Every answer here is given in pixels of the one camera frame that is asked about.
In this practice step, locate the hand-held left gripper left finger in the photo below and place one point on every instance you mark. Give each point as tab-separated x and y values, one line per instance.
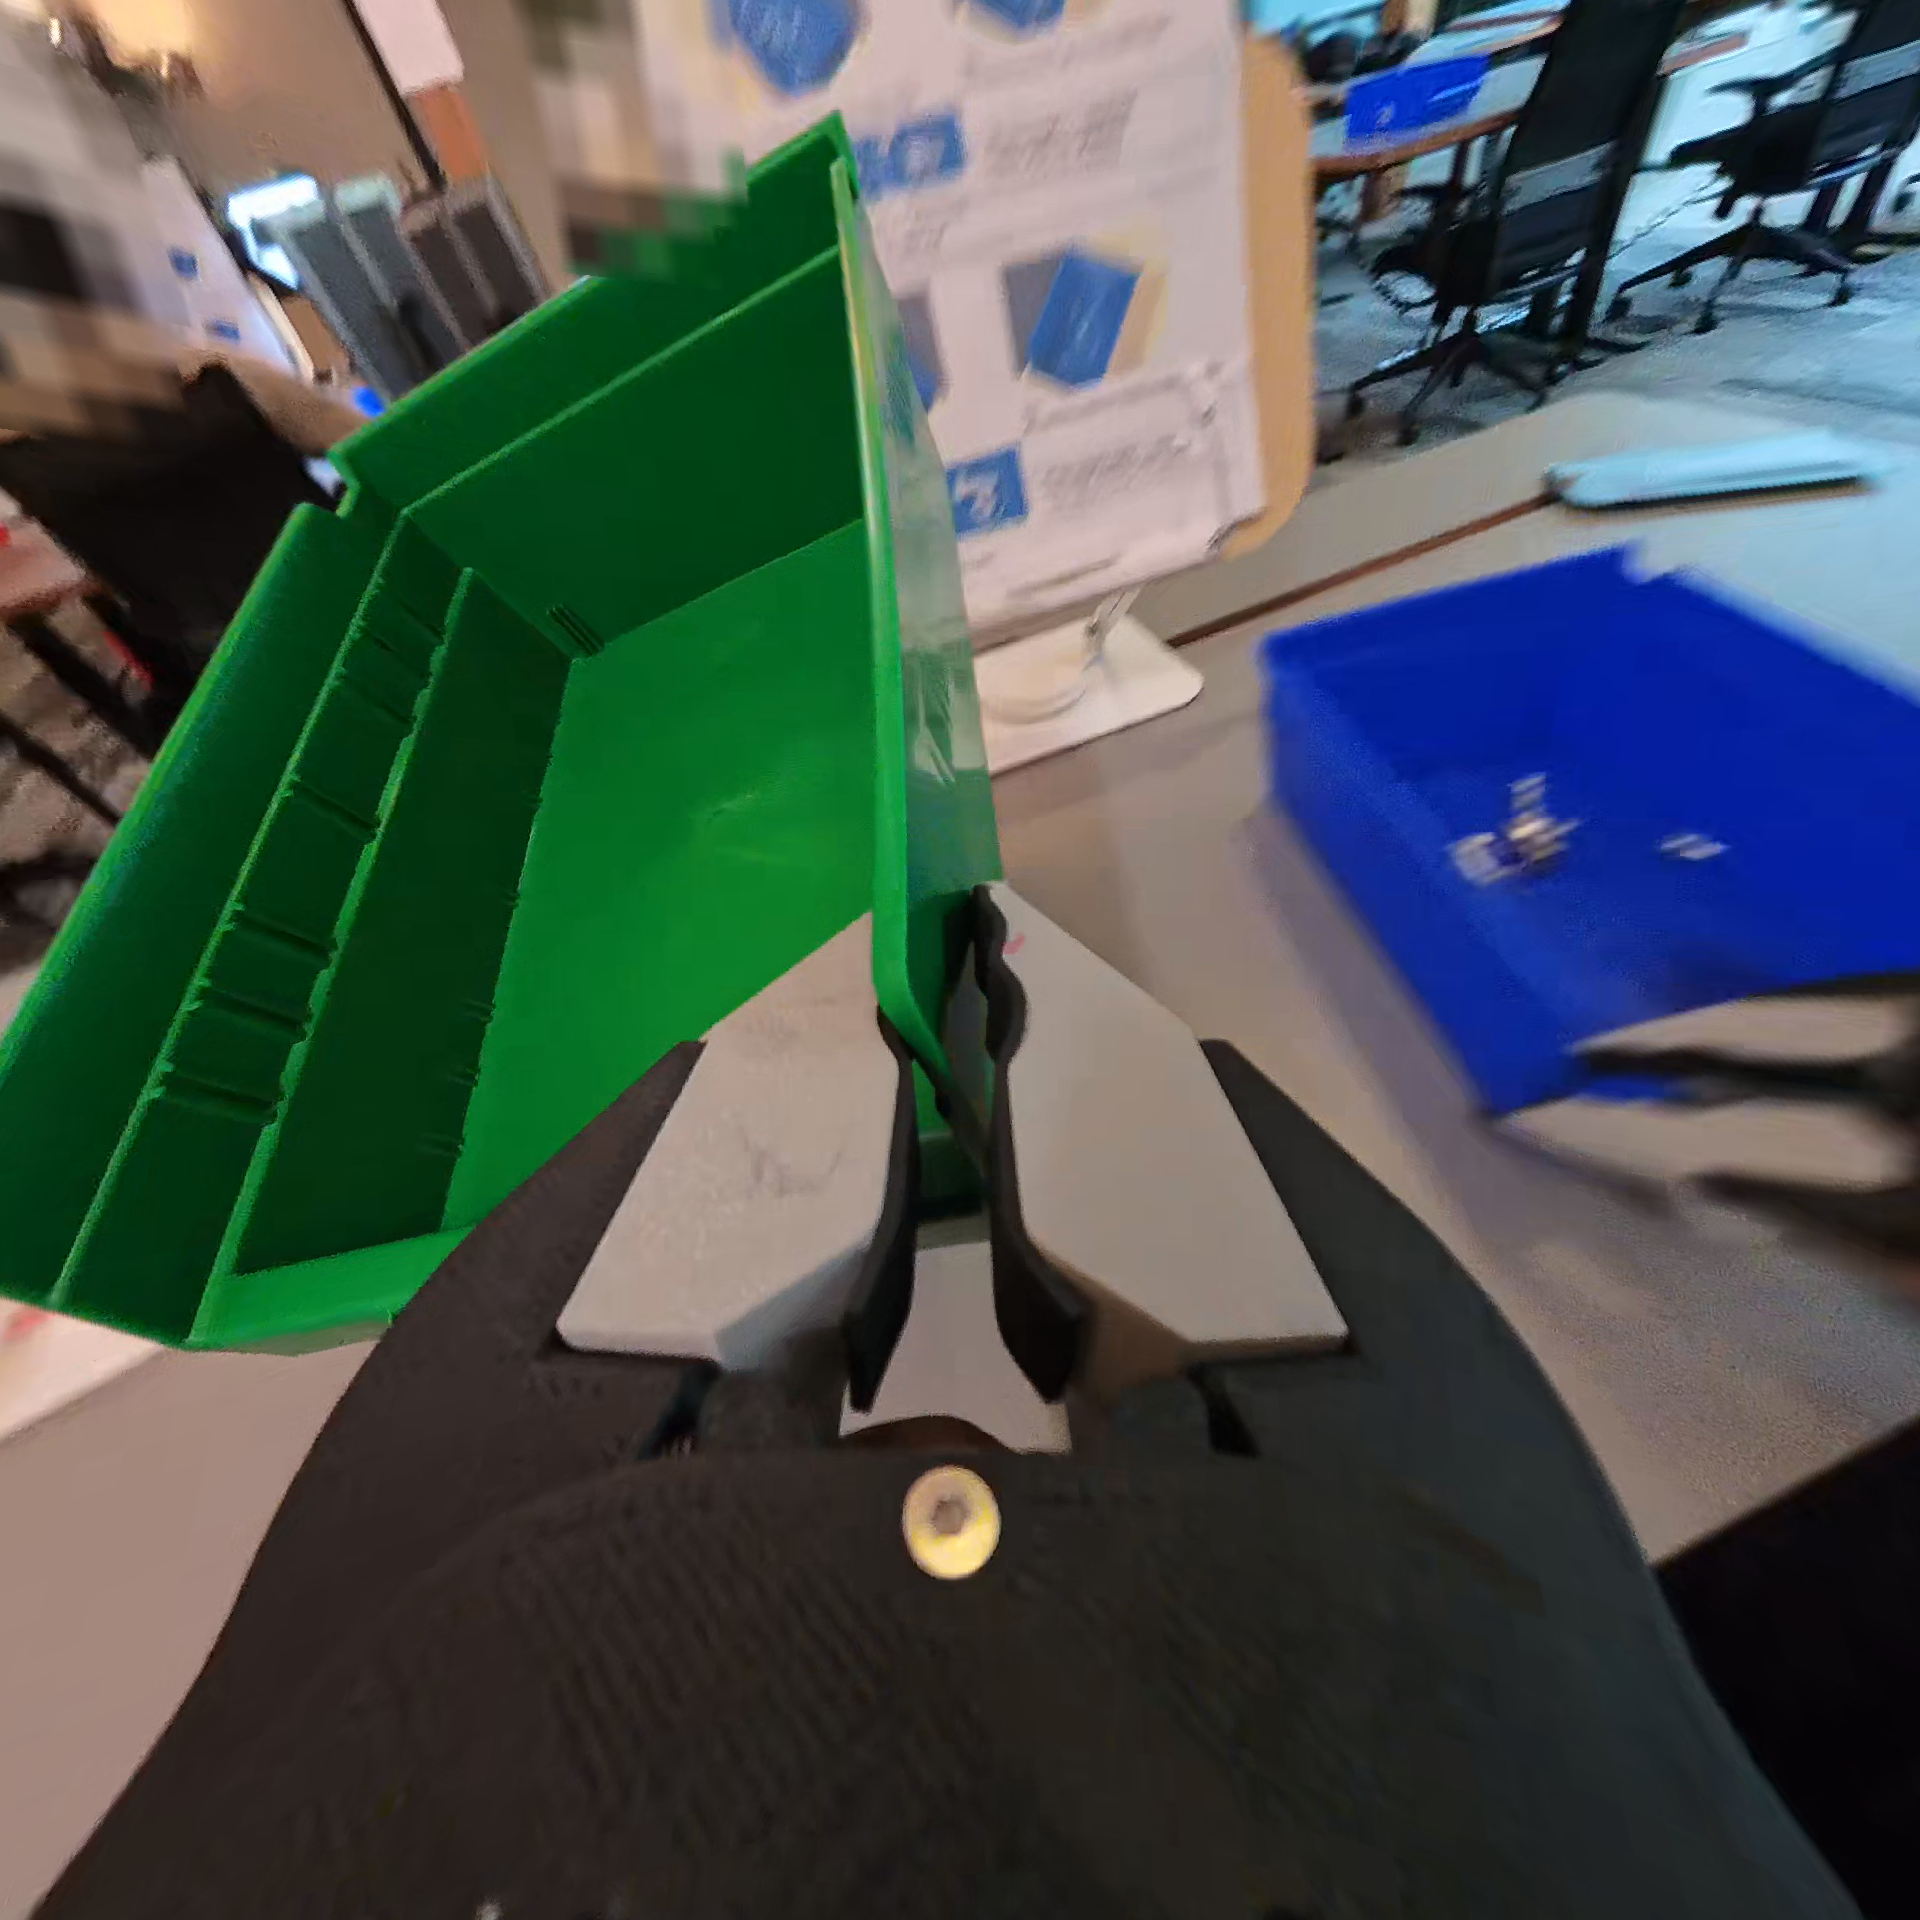
721	1184

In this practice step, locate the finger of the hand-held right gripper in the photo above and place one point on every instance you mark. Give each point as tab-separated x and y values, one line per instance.
1755	1030
1861	1218

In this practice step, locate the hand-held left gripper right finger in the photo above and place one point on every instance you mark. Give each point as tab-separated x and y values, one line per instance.
1154	1184

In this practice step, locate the blue plastic bin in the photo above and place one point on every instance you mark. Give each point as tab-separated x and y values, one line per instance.
1621	704

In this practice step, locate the green plastic bin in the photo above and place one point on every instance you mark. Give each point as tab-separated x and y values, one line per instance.
674	750

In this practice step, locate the steel hex bolt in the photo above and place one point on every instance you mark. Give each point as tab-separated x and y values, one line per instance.
1515	854

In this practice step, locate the white stand with wooden board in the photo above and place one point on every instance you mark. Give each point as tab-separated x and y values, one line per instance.
1089	690

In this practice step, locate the black office chair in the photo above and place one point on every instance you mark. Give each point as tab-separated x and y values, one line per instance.
1545	196
1799	135

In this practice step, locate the black bulky thing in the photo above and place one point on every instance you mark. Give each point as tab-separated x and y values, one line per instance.
165	510

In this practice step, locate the brown top office desk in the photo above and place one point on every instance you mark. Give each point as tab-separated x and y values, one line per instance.
1440	142

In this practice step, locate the grey metal cases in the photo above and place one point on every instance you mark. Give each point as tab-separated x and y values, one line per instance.
405	285

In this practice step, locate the printed paper sheet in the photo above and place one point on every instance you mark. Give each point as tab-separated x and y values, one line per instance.
1080	210

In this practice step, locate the small blue bin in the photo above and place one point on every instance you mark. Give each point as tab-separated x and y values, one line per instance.
1414	98

